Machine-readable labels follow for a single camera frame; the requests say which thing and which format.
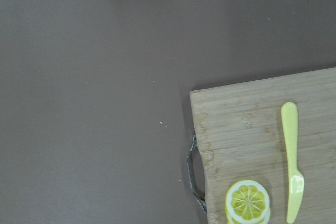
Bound bamboo cutting board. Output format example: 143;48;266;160
190;68;335;223

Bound yellow plastic knife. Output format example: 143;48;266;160
281;102;305;223

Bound lemon slice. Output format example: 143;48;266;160
225;180;271;223

